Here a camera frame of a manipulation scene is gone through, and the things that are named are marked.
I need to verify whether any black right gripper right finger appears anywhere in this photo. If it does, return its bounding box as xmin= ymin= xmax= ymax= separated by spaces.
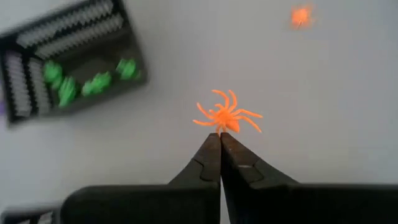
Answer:
xmin=221 ymin=133 xmax=398 ymax=224

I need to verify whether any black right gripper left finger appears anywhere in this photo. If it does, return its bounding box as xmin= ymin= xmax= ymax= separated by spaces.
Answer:
xmin=60 ymin=133 xmax=222 ymax=224

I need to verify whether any black slotted plastic basket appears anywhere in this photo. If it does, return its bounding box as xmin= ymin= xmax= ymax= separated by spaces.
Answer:
xmin=0 ymin=0 xmax=149 ymax=125
xmin=0 ymin=202 xmax=62 ymax=224

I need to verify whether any grey table mat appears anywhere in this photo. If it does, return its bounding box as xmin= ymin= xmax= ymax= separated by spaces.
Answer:
xmin=0 ymin=0 xmax=398 ymax=224

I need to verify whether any orange plastic spider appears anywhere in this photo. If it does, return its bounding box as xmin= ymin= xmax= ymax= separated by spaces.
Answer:
xmin=289 ymin=3 xmax=314 ymax=31
xmin=192 ymin=89 xmax=264 ymax=135

